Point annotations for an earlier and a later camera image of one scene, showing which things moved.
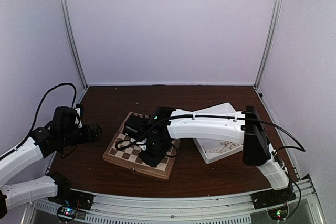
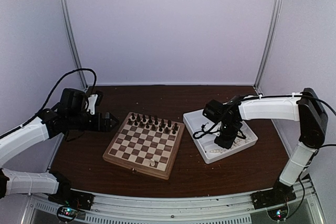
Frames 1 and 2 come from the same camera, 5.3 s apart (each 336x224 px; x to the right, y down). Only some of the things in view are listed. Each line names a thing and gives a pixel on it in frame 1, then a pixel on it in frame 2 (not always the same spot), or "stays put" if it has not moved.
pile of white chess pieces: [226, 145] stays put
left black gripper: [95, 136] to [105, 128]
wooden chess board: [124, 151] stays put
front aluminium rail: [117, 208] stays put
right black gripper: [153, 161] to [227, 144]
